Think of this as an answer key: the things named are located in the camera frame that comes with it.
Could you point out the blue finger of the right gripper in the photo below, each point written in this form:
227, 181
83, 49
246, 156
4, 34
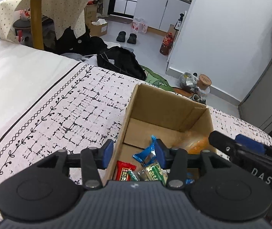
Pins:
228, 146
251, 144

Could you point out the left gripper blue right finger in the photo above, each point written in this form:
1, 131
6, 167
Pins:
175, 160

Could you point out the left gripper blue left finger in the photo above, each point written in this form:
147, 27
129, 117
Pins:
92, 160

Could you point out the orange snack packet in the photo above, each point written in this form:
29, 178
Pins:
192, 141

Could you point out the blue snack packet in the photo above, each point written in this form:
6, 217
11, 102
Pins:
148, 155

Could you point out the green silver snack packet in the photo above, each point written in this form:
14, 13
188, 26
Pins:
152, 172

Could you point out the red snack packet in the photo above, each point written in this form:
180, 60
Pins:
123, 169

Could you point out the patterned bed cover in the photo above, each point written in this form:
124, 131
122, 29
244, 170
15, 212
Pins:
83, 108

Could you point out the brown cardboard box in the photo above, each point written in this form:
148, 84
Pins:
153, 111

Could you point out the brown lidded jar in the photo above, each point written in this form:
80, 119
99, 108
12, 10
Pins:
204, 82

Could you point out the clear bag of items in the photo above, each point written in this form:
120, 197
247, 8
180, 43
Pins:
188, 82

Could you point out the green floor rug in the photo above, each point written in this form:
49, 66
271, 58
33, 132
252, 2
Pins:
156, 80

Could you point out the black bag on floor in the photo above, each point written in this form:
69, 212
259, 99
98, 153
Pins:
122, 61

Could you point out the red oil bottle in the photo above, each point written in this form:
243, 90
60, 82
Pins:
167, 44

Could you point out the left black slipper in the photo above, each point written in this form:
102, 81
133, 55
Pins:
121, 37

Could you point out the black slipper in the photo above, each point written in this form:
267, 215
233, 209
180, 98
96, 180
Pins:
132, 38
121, 37

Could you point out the right black slipper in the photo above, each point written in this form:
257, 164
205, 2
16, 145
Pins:
132, 38

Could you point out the open cardboard box with paper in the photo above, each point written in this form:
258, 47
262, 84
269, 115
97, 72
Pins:
98, 28

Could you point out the pink white plastic bag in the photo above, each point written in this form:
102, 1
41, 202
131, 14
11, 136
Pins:
139, 25

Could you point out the white kitchen cabinet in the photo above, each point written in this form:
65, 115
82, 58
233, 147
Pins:
160, 14

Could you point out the cream dotted tablecloth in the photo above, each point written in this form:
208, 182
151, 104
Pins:
64, 13

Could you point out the yellow round table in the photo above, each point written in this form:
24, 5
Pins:
36, 24

